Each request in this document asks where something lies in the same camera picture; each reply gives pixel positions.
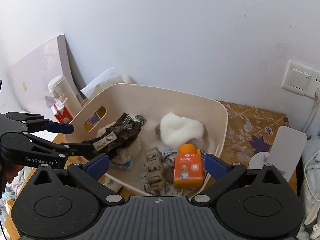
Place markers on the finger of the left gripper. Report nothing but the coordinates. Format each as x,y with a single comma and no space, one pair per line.
36,122
79,149

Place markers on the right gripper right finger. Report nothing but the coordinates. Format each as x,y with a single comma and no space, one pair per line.
227,177

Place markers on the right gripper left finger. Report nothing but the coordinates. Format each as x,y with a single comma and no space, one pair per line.
87,178

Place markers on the blue cartoon tissue pack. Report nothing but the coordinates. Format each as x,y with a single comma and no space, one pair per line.
111,184

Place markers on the orange medicine bottle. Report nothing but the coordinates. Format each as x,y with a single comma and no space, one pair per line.
188,168

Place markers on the brown bow hair accessory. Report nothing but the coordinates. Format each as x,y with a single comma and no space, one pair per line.
124,122

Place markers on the white fluffy item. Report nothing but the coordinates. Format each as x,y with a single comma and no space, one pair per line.
175,130

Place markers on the long cartoon sticker box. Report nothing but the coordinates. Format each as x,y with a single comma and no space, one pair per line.
140,119

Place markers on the person left hand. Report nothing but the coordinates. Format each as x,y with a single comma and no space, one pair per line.
8,173

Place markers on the red milk carton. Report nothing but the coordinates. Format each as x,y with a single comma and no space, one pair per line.
60,110

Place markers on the white thermos bottle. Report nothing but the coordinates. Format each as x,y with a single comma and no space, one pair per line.
60,90

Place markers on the white bedding pile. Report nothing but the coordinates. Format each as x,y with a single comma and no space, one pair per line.
11,191

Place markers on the purple white board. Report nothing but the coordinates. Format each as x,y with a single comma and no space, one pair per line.
31,74

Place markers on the patterned brown cardboard box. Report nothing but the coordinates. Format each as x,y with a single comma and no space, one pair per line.
250,130

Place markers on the white phone stand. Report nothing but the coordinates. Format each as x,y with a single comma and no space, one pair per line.
285,152

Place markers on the beige plastic storage bin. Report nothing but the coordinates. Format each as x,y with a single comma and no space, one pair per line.
152,103

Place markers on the white wall socket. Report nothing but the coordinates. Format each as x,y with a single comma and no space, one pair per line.
301,79

